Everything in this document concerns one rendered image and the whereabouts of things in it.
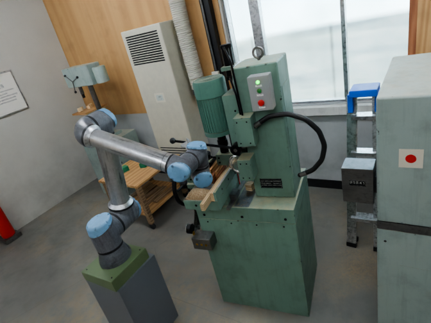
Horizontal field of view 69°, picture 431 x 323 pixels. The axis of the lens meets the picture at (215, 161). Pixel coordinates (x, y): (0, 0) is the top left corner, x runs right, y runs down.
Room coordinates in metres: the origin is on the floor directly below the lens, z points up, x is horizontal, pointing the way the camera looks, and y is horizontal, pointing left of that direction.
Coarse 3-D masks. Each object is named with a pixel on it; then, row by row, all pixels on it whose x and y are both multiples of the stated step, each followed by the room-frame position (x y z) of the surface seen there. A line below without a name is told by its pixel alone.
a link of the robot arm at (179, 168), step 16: (80, 128) 1.46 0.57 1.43; (96, 128) 1.47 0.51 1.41; (96, 144) 1.41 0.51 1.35; (112, 144) 1.37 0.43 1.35; (128, 144) 1.34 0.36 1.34; (144, 160) 1.28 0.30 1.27; (160, 160) 1.24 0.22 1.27; (176, 160) 1.22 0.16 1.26; (192, 160) 1.24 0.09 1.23; (176, 176) 1.19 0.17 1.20
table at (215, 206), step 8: (240, 176) 1.71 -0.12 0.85; (192, 184) 1.72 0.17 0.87; (232, 184) 1.59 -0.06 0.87; (224, 192) 1.49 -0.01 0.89; (184, 200) 1.50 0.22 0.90; (192, 200) 1.48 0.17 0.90; (200, 200) 1.46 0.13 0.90; (224, 200) 1.47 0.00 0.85; (192, 208) 1.48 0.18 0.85; (200, 208) 1.46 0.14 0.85; (208, 208) 1.43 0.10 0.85; (216, 208) 1.41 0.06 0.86
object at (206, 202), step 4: (220, 176) 1.59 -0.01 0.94; (212, 188) 1.48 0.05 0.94; (208, 192) 1.45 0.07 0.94; (208, 196) 1.41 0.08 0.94; (204, 200) 1.38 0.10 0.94; (208, 200) 1.40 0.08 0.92; (200, 204) 1.35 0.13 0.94; (204, 204) 1.35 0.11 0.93; (208, 204) 1.39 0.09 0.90; (204, 208) 1.34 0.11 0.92
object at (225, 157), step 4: (220, 152) 1.71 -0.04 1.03; (228, 152) 1.68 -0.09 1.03; (216, 156) 1.69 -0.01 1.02; (220, 156) 1.68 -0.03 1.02; (224, 156) 1.66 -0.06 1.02; (228, 156) 1.65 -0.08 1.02; (220, 160) 1.68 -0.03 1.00; (224, 160) 1.67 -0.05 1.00; (228, 160) 1.65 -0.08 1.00; (220, 164) 1.68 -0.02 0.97; (224, 164) 1.67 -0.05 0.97; (228, 164) 1.66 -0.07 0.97
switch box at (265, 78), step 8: (264, 72) 1.43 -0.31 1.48; (248, 80) 1.41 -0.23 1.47; (256, 80) 1.40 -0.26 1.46; (264, 80) 1.38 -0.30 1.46; (272, 80) 1.42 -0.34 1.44; (256, 88) 1.40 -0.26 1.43; (264, 88) 1.38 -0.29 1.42; (272, 88) 1.40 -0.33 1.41; (256, 96) 1.40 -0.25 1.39; (264, 96) 1.39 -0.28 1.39; (272, 96) 1.38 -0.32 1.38; (256, 104) 1.41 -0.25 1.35; (264, 104) 1.39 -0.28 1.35; (272, 104) 1.37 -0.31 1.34
